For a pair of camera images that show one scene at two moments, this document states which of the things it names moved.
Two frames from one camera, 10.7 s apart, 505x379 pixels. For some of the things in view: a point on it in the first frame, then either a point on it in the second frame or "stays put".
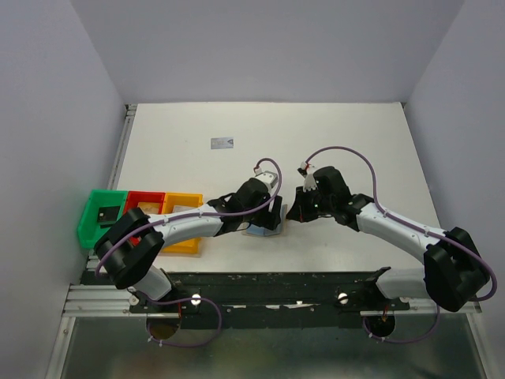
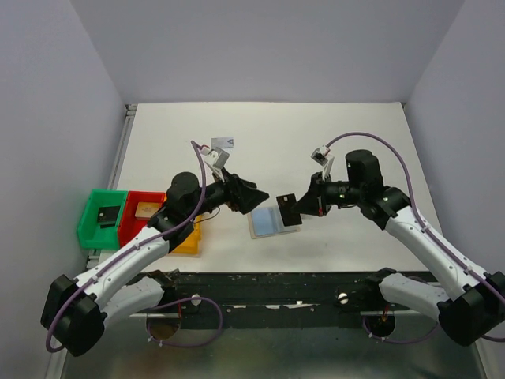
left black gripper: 271,219 -> 234,189
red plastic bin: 134,197 stays put
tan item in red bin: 149,208 stays put
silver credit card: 222,144 stays put
